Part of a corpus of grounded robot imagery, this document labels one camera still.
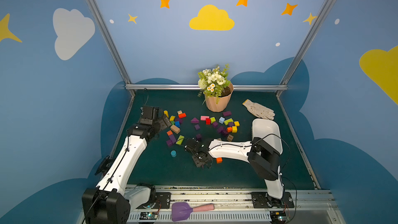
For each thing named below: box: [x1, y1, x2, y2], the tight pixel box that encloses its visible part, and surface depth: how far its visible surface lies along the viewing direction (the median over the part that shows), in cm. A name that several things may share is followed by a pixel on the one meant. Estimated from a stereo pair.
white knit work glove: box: [242, 99, 276, 121], surface depth 113 cm
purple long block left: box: [168, 133, 177, 145], surface depth 97 cm
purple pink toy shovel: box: [171, 202, 215, 222], surface depth 73 cm
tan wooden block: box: [169, 124, 181, 135], surface depth 100 cm
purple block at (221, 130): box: [217, 125, 226, 134], surface depth 101 cm
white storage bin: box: [251, 118, 283, 156], surface depth 100 cm
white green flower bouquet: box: [197, 63, 232, 106], surface depth 90 cm
